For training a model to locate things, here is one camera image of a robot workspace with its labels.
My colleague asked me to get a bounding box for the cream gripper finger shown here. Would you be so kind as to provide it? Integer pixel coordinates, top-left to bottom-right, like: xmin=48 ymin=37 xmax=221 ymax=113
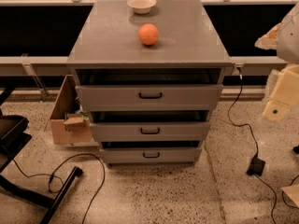
xmin=263 ymin=64 xmax=299 ymax=121

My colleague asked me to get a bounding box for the black power adapter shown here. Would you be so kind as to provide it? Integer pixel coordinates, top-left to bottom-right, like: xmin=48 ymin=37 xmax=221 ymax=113
xmin=247 ymin=156 xmax=265 ymax=176

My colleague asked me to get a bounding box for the grey railing beam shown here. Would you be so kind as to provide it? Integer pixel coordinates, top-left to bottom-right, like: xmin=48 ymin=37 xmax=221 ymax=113
xmin=0 ymin=56 xmax=286 ymax=77

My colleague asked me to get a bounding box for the white bowl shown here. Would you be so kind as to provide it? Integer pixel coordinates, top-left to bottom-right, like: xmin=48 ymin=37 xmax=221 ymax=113
xmin=127 ymin=0 xmax=157 ymax=14

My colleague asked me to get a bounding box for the grey bottom drawer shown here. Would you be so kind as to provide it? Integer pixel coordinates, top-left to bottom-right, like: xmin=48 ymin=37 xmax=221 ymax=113
xmin=100 ymin=147 xmax=201 ymax=164

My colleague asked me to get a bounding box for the grey top drawer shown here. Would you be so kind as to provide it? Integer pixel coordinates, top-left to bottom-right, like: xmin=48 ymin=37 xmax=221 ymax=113
xmin=76 ymin=85 xmax=222 ymax=111

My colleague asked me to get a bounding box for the orange fruit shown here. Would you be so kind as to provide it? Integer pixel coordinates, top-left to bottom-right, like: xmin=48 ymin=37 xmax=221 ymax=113
xmin=138 ymin=23 xmax=159 ymax=46

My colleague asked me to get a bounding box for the grey drawer cabinet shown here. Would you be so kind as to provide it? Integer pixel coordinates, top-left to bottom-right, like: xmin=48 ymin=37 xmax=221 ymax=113
xmin=65 ymin=0 xmax=234 ymax=168

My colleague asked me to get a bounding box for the grey drawer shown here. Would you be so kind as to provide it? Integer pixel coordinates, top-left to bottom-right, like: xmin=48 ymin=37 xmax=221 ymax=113
xmin=90 ymin=122 xmax=209 ymax=142
xmin=100 ymin=147 xmax=201 ymax=164
xmin=76 ymin=85 xmax=222 ymax=111

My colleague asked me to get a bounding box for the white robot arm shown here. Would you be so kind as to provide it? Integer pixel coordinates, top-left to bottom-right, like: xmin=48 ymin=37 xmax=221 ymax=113
xmin=255 ymin=3 xmax=299 ymax=121

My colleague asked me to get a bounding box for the black power cable right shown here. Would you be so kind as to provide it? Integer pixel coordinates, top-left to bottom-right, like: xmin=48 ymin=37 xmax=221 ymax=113
xmin=227 ymin=73 xmax=278 ymax=224

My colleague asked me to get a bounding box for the black floor cable left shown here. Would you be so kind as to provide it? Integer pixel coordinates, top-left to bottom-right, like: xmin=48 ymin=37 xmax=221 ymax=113
xmin=11 ymin=153 xmax=107 ymax=224

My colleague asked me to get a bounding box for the paper sheet on floor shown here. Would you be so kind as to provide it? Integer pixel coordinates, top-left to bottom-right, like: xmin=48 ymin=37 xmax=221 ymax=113
xmin=282 ymin=184 xmax=299 ymax=207

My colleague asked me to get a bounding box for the cardboard box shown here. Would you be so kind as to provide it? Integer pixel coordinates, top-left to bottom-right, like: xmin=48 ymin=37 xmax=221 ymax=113
xmin=50 ymin=76 xmax=93 ymax=146

